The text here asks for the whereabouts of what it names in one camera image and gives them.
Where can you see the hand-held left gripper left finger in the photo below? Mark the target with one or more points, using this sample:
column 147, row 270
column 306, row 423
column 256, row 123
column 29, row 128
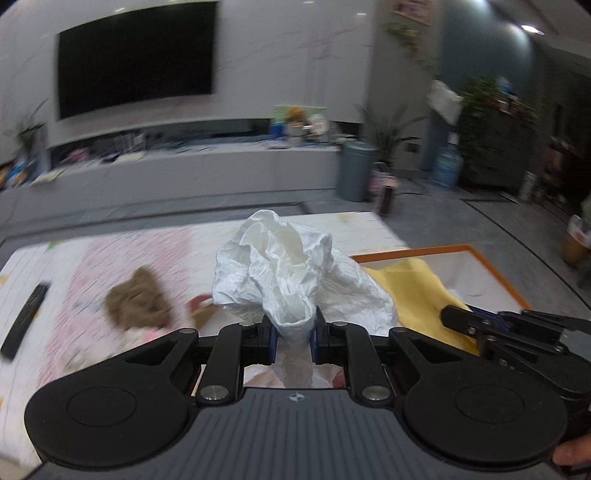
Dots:
column 272, row 344

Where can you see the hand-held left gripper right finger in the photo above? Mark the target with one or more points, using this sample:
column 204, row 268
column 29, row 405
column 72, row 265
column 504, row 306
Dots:
column 315, row 341

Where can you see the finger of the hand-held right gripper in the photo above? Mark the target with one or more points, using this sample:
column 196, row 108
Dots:
column 461, row 318
column 540, row 323

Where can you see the orange-rimmed storage box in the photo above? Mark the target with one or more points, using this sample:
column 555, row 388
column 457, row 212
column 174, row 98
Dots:
column 471, row 272

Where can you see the yellow cloth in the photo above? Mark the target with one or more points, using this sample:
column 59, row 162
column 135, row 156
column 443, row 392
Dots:
column 411, row 295

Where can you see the white plastic bag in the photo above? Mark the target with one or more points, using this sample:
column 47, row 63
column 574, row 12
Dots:
column 277, row 267

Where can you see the tan chunky yarn bundle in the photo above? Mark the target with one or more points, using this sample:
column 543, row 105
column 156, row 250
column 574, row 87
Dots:
column 138, row 300

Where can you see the person's right hand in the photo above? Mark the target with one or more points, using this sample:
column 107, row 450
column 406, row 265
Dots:
column 575, row 452

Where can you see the small pink heater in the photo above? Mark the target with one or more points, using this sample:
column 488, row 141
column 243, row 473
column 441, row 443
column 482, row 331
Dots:
column 388, row 198

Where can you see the blue water jug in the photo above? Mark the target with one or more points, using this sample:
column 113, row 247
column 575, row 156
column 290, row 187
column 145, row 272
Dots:
column 447, row 168

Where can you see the dark cabinet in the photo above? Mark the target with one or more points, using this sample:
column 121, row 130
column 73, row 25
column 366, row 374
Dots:
column 503, row 152

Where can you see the grey trash bin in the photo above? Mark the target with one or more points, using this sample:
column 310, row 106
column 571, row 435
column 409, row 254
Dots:
column 355, row 170

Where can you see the grey television console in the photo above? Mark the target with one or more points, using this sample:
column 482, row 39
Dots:
column 184, row 166

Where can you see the potted long-leaf plant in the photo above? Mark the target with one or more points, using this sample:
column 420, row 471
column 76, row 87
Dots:
column 392, row 131

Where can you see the tall leafy plant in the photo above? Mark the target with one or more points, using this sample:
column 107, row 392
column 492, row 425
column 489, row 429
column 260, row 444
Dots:
column 478, row 106

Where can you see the white hanging bag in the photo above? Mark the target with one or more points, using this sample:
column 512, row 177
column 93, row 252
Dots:
column 444, row 101

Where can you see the brown teddy bear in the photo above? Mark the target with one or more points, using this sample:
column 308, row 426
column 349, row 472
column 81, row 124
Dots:
column 295, row 115

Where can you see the black remote control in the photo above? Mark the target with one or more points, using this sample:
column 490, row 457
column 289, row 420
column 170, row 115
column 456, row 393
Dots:
column 25, row 321

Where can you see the hanging vine plant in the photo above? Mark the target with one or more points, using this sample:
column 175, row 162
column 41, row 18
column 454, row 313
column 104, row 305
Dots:
column 408, row 39

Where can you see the green plant in vase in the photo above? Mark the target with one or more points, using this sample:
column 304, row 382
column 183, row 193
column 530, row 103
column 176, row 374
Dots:
column 30, row 129

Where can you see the black wall television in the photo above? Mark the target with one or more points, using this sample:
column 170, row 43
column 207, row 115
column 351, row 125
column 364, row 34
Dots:
column 136, row 60

